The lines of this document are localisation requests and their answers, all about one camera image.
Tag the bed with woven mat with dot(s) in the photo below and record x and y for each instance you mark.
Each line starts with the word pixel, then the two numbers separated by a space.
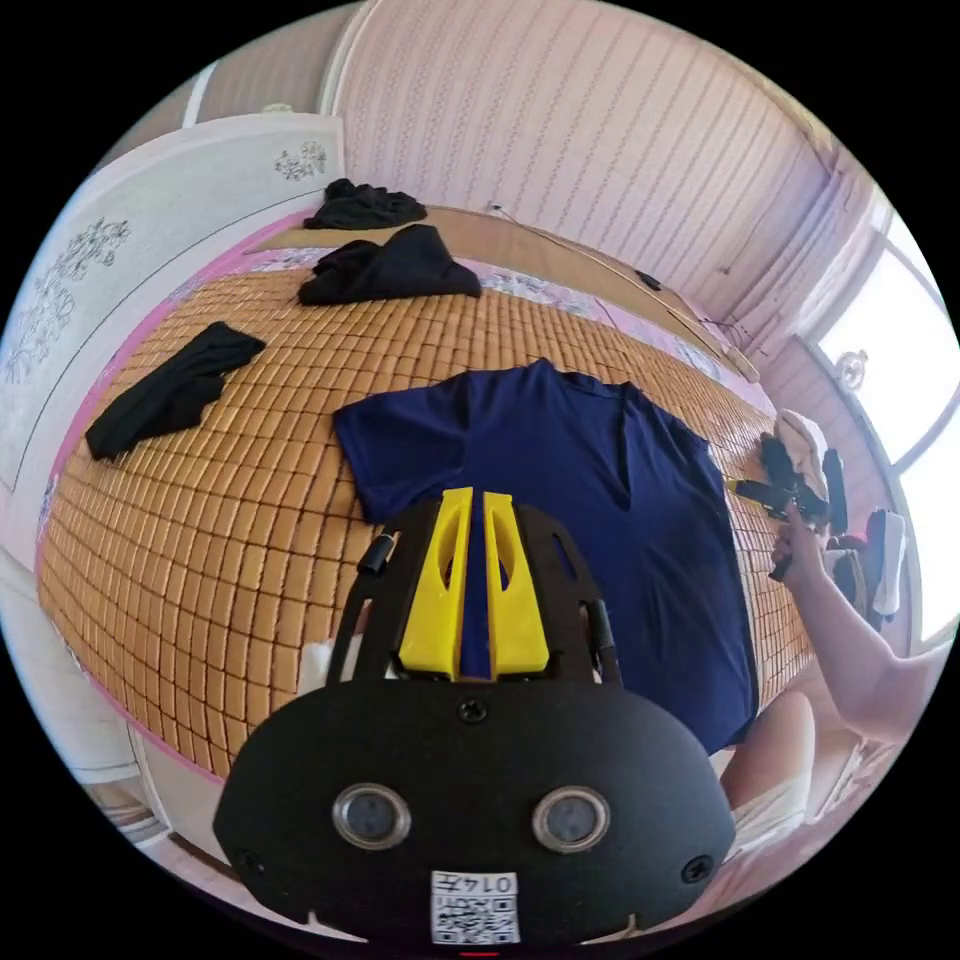
pixel 247 525

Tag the dark blue short sleeve shirt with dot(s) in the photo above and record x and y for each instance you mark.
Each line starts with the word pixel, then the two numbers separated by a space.
pixel 600 480

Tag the person's body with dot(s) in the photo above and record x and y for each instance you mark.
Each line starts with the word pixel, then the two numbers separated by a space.
pixel 772 757

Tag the small crumpled black garment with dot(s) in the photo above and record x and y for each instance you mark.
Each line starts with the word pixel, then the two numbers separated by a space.
pixel 364 204

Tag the person's right hand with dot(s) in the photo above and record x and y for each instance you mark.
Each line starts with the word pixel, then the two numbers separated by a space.
pixel 801 544

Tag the white cupboard with floral print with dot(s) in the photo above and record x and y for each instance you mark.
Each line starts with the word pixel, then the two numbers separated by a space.
pixel 112 285

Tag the long black garment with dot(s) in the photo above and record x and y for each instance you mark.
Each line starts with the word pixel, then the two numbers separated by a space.
pixel 169 394

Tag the window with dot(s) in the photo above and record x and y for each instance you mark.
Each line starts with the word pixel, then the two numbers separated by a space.
pixel 892 390

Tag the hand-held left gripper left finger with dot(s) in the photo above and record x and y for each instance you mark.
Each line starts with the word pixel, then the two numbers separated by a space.
pixel 436 600

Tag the person's right forearm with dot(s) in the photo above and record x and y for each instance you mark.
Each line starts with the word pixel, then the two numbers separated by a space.
pixel 870 660

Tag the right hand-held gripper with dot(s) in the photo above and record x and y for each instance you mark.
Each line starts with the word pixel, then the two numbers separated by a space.
pixel 780 491

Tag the broad black garment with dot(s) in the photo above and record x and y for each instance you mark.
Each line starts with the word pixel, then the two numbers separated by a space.
pixel 397 270

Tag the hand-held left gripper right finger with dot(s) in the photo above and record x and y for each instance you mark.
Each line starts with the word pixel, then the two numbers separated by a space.
pixel 516 607

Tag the pile of clothes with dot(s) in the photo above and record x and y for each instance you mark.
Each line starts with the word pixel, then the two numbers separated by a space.
pixel 870 562

